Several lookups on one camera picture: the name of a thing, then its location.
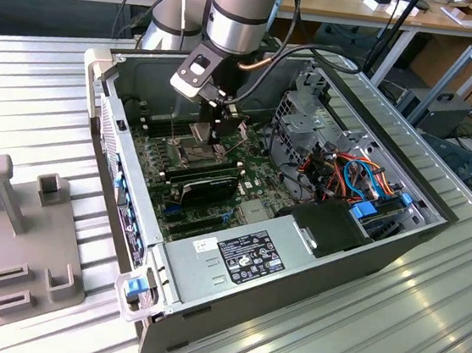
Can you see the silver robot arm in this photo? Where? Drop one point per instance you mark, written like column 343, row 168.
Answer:
column 236, row 27

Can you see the black plastic air shroud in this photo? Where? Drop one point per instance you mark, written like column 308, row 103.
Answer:
column 324, row 229

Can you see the green motherboard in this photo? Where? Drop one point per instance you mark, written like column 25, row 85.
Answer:
column 257, row 174

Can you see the blue disk carrier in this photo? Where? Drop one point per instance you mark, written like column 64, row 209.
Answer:
column 364, row 211

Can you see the silver CPU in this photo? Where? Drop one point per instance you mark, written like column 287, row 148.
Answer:
column 200, row 133

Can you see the brown cardboard box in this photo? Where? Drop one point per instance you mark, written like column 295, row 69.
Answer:
column 439, row 59

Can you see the silver chipset heatsink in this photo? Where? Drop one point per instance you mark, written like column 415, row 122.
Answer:
column 253, row 211

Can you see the blue case latch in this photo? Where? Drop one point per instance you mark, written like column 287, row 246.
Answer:
column 138, row 289

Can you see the black expansion slot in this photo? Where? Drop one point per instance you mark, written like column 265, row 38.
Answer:
column 193, row 232
column 194, row 220

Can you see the CPU socket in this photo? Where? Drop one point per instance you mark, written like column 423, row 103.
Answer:
column 191, row 156

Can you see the dark teal plastic bin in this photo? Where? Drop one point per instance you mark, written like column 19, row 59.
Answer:
column 455, row 161

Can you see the black office chair base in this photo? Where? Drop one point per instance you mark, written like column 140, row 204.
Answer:
column 342, row 33

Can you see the blue expansion slot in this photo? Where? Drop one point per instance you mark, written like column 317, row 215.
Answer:
column 172, row 209

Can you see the grey parts rack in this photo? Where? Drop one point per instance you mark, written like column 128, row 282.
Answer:
column 6, row 244

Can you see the silver power supply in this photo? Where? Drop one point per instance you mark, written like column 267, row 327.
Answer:
column 185, row 266

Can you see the black tripod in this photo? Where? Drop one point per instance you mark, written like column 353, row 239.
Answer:
column 402, row 17

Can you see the pale open cardboard box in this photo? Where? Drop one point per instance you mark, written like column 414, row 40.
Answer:
column 457, row 15

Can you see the grey PC case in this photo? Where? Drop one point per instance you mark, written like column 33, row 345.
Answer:
column 290, row 302

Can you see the silver disk bay cage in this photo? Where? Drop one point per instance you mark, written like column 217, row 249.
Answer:
column 306, row 125

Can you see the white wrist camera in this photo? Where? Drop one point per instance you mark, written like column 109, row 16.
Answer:
column 184, row 85

